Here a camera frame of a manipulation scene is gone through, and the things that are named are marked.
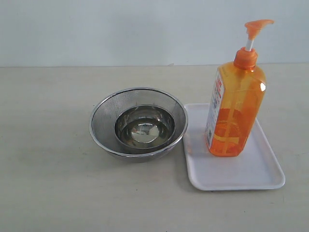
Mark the orange dish soap pump bottle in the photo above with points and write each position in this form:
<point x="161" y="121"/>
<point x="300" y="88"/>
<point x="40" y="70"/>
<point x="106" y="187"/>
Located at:
<point x="237" y="94"/>

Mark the steel mesh colander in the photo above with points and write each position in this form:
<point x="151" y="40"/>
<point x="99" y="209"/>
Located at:
<point x="104" y="115"/>

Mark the white rectangular plastic tray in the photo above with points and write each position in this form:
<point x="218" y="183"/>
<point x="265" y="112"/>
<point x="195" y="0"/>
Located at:
<point x="256" y="168"/>

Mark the small stainless steel bowl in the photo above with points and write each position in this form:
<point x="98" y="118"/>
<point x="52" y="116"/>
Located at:
<point x="144" y="128"/>

